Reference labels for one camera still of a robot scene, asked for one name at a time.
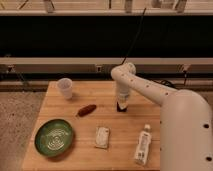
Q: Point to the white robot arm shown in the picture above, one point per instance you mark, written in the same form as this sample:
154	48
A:
186	121

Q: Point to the clear plastic cup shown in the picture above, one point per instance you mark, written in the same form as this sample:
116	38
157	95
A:
64	86

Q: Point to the brown sausage-shaped object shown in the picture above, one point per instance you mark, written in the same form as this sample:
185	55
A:
86	110

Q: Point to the green ceramic bowl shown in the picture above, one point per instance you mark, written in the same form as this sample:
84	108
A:
54	137

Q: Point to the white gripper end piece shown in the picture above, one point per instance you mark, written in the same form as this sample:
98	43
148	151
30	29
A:
122	99

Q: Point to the white plastic bottle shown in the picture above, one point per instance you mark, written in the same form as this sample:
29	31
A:
142	148

